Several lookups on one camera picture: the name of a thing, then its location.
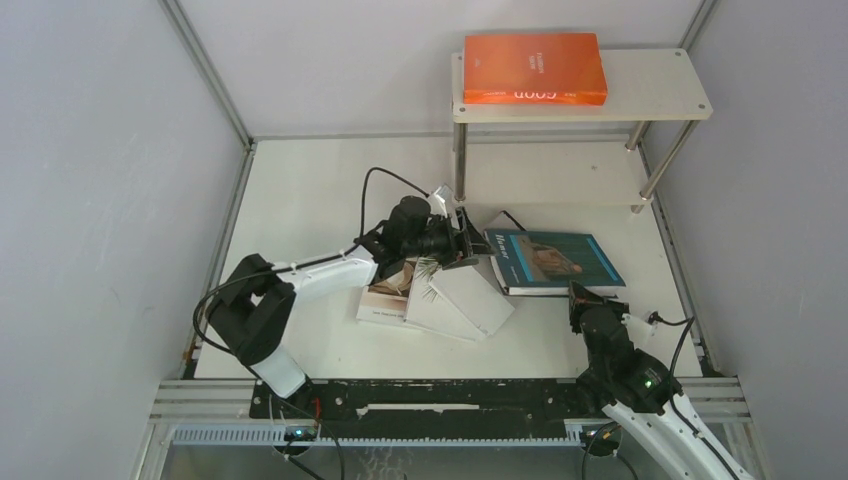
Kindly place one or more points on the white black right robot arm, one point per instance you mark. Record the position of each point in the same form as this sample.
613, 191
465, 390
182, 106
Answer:
640, 393

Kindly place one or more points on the palm leaf cover book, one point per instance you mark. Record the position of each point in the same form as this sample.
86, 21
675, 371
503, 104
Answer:
429, 311

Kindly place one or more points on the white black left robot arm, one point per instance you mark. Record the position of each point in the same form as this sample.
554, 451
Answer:
251, 309

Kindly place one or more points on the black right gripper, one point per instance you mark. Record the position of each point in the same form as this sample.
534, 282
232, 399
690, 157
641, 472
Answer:
578, 296

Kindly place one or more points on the white raised shelf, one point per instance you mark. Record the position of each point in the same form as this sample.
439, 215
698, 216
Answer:
564, 154

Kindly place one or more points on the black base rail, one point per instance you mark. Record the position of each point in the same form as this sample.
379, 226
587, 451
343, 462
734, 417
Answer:
440, 410

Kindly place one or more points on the aluminium frame rail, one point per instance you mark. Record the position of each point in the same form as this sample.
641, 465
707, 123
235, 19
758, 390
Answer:
177, 15

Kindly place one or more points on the grey white plain book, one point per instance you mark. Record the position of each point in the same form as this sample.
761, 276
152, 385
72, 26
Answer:
480, 304

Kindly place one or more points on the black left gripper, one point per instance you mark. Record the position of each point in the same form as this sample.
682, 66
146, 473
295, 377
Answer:
458, 252

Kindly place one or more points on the coffee cover book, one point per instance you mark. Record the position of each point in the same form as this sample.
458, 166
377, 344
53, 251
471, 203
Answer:
385, 303

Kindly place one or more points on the teal Humor book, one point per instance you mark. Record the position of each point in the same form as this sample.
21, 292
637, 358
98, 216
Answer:
537, 263

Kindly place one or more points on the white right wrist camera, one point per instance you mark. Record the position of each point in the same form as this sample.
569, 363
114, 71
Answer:
640, 331

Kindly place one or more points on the orange hardcover book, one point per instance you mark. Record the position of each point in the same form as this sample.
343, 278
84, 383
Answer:
534, 68

